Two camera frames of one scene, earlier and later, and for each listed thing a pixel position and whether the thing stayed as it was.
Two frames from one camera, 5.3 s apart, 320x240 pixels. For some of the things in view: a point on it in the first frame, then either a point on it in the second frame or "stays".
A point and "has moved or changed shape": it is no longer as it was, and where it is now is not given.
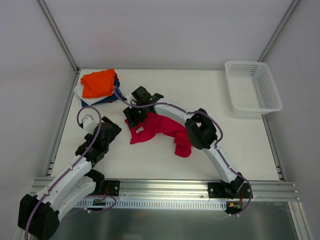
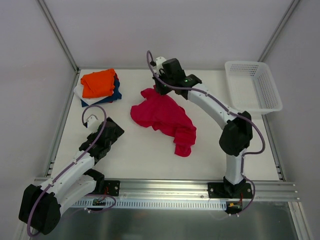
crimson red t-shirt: x=144 y=126 has moved or changed shape
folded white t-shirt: x=78 y=90 stays
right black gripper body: x=135 y=116 to x=161 y=89
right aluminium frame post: x=279 y=30 stays
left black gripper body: x=110 y=127 stays
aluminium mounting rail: x=154 y=189 stays
